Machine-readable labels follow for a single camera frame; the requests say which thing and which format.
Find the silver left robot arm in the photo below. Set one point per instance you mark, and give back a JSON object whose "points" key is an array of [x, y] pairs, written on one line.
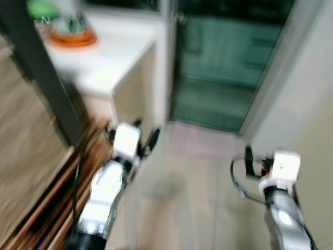
{"points": [[101, 198]]}

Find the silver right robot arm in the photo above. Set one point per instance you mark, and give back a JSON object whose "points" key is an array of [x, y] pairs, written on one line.
{"points": [[283, 219]]}

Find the pink floor mat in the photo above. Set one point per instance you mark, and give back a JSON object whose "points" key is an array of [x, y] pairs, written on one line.
{"points": [[205, 140]]}

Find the white side counter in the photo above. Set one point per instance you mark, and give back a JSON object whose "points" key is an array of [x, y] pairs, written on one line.
{"points": [[114, 62]]}

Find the glass sliding door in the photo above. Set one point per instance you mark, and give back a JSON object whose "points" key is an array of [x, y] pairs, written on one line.
{"points": [[229, 62]]}

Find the orange bowl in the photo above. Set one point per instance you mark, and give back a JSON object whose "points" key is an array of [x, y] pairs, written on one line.
{"points": [[73, 37]]}

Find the green plastic item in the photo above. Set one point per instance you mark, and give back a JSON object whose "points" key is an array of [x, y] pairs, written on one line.
{"points": [[41, 9]]}

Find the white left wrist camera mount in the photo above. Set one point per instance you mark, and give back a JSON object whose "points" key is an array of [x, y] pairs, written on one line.
{"points": [[126, 140]]}

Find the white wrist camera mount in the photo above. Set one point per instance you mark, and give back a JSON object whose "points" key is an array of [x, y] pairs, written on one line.
{"points": [[126, 140], [282, 167]]}

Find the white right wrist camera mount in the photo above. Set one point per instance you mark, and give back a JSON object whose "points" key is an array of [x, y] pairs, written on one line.
{"points": [[282, 167]]}

